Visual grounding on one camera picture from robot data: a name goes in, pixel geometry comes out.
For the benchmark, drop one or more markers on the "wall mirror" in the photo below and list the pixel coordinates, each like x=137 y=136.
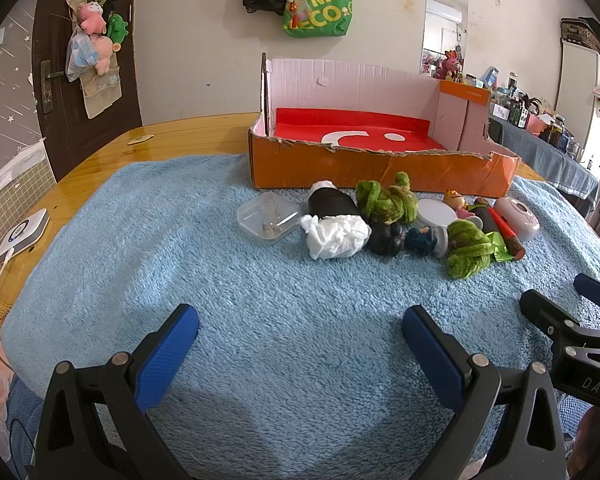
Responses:
x=445 y=20

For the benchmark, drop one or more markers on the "clear plastic box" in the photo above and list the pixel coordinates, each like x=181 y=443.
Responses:
x=260 y=215

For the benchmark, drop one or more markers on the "clutter of bottles and boxes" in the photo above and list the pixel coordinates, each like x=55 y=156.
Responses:
x=520 y=110

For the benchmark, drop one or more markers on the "red stick with brown ends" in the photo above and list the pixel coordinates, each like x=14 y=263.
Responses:
x=510 y=235

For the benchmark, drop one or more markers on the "red charm pendant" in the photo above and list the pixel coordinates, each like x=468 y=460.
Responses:
x=292 y=12

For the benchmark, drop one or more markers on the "pink pig plush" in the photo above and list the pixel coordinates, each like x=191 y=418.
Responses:
x=91 y=16

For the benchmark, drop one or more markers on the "white wardrobe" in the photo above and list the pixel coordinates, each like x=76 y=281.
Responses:
x=575 y=75

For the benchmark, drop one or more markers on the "green fuzzy ball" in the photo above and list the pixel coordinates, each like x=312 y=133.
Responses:
x=387 y=202
x=465 y=252

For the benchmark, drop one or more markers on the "pink rabbit plush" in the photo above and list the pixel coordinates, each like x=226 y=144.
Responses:
x=450 y=65

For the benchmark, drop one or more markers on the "dark-haired figurine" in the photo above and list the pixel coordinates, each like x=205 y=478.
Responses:
x=385 y=239

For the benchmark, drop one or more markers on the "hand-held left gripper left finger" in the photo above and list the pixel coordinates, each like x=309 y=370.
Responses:
x=167 y=355

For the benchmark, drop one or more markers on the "small wooden tag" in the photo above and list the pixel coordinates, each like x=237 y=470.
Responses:
x=140 y=139

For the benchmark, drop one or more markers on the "green tote bag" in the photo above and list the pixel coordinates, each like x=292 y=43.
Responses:
x=320 y=10

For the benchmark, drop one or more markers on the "green plush toy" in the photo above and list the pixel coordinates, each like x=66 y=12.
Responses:
x=116 y=27

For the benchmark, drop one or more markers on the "blonde figurine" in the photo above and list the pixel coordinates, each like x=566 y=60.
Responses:
x=455 y=201

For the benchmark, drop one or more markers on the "orange cardboard box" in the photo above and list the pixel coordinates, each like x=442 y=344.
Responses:
x=380 y=170

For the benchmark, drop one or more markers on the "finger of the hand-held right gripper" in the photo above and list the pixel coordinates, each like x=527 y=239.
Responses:
x=597 y=291
x=545 y=310

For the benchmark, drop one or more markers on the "dark brown door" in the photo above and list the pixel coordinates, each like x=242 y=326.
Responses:
x=55 y=20

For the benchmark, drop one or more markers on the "plush toys on door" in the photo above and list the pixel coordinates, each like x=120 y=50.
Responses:
x=100 y=95

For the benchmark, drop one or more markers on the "side table with grey cloth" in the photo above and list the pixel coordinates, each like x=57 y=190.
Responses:
x=535 y=155

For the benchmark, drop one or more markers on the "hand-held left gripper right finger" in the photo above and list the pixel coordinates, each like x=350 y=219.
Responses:
x=432 y=360

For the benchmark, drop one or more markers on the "clear plastic bag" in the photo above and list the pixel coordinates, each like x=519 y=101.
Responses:
x=75 y=60

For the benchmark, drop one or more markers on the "white charger device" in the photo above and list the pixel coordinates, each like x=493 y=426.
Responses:
x=22 y=232

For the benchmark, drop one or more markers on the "blue fluffy blanket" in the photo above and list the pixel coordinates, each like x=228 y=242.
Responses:
x=280 y=285

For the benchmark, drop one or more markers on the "white round jar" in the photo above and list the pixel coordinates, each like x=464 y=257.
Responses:
x=435 y=212

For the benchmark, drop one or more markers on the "pale pink plush toy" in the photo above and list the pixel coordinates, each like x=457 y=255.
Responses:
x=102 y=52

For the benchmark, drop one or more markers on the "pink round device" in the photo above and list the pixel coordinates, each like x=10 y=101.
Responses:
x=520 y=217

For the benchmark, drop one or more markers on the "black tube with white tissue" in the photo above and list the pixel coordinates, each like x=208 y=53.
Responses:
x=332 y=205

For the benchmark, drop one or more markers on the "black packet with green foil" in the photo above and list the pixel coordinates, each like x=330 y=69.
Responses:
x=490 y=220

